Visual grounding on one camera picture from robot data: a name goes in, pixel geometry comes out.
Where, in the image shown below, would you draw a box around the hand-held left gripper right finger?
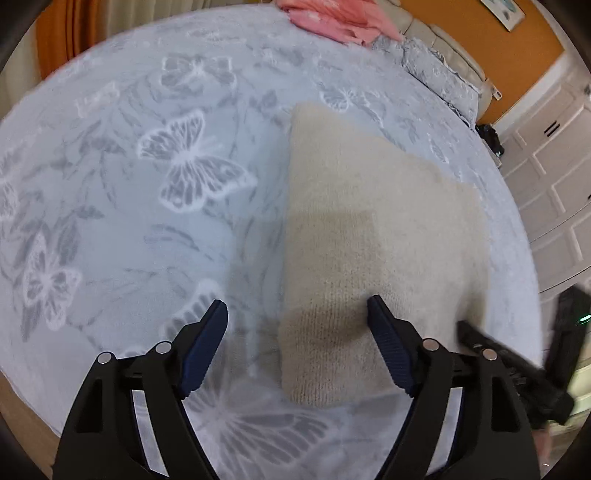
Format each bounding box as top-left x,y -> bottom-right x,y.
367,295 -> 541,480

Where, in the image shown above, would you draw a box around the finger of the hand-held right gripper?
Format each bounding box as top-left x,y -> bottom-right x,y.
456,320 -> 575,429

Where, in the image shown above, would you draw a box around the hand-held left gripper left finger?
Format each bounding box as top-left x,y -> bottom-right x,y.
52,299 -> 229,480

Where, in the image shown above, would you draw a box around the cream knit cardigan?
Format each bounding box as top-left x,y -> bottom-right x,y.
277,102 -> 492,408

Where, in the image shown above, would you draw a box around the pink clothes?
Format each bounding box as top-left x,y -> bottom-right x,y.
276,0 -> 403,47

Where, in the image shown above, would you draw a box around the white drawer cabinet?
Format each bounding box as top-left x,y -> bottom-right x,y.
492,53 -> 591,296

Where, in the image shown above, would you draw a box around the grey butterfly print blanket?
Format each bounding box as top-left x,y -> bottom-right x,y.
0,6 -> 544,480

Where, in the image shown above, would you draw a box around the black object by cabinet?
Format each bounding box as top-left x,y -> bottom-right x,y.
478,124 -> 505,160

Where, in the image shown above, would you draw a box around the grey patterned pillow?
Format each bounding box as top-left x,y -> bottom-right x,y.
372,34 -> 482,129

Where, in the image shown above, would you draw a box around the cream padded headboard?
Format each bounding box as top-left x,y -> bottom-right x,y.
374,0 -> 497,123

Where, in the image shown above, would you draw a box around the orange curtain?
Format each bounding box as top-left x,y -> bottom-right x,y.
36,0 -> 95,81

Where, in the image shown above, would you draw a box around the framed wall picture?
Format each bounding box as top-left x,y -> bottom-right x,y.
480,0 -> 527,32

